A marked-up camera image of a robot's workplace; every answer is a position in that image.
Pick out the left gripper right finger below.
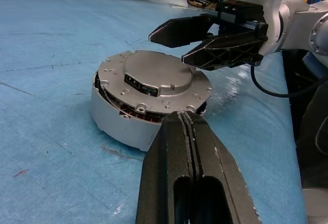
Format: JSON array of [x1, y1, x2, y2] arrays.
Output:
[[183, 112, 262, 224]]

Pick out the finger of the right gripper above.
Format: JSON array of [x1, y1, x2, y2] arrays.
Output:
[[148, 15, 219, 49], [181, 30, 266, 72]]

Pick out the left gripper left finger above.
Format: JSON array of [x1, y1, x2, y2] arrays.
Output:
[[135, 111, 198, 224]]

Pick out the silver motor end cover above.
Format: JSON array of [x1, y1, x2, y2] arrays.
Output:
[[97, 50, 213, 114]]

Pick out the silver motor stator housing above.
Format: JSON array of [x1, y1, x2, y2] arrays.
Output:
[[89, 70, 208, 152]]

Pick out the black robot waist section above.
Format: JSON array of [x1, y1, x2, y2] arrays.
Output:
[[288, 49, 328, 192]]

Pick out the silver robot body panel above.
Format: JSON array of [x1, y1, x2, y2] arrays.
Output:
[[302, 187, 328, 224]]

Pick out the blue table cover sheet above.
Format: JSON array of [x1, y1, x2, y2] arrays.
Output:
[[0, 0, 309, 224]]

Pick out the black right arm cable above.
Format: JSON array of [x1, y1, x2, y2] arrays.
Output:
[[250, 64, 292, 98]]

